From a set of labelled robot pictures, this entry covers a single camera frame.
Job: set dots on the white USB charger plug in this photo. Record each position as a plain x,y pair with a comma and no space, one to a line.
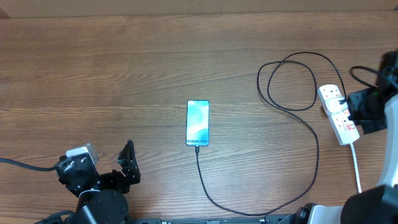
335,105

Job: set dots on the Samsung Galaxy smartphone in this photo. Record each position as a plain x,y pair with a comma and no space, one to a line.
197,125

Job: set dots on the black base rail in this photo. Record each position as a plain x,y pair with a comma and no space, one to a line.
267,219

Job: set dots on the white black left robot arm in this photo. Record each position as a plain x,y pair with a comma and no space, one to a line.
100,196

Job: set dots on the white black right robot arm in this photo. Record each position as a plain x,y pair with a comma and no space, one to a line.
379,203

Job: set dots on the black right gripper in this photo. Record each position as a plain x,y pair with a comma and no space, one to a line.
352,101

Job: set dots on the white power strip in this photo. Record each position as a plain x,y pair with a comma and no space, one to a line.
344,129

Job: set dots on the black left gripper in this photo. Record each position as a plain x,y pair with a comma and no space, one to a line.
129,168

